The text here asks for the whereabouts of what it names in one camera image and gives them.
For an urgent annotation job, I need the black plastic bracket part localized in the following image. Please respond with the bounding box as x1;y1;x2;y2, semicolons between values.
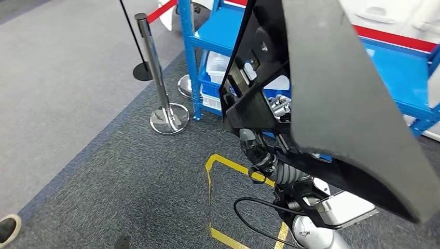
218;0;440;225

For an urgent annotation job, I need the large blue metal shelf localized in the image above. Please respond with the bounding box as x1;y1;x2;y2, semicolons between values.
177;0;440;139

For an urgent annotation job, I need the red barrier belt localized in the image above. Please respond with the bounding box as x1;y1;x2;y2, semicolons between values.
147;0;439;53

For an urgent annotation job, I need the white car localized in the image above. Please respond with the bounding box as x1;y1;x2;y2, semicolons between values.
158;0;440;142

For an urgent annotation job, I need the thin black stanchion post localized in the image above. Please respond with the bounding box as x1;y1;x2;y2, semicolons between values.
118;0;154;82

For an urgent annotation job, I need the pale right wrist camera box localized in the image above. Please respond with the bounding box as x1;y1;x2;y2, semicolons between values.
315;190;381;230

